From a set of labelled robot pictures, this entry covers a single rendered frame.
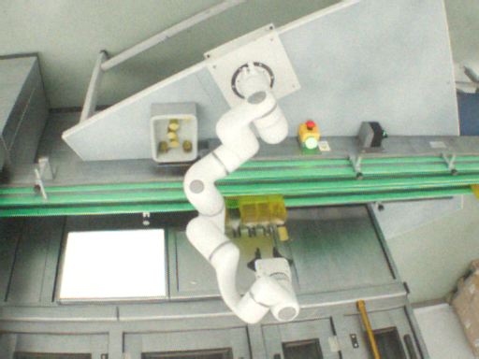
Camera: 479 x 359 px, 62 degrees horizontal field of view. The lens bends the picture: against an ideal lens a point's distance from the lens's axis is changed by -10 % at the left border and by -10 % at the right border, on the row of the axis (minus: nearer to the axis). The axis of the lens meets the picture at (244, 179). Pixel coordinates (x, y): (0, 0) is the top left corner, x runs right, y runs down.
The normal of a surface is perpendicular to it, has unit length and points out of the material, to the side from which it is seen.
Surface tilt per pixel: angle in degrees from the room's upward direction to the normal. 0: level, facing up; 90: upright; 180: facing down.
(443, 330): 90
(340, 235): 90
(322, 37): 0
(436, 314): 90
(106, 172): 90
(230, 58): 4
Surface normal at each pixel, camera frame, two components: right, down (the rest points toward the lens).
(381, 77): 0.13, 0.70
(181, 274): 0.08, -0.71
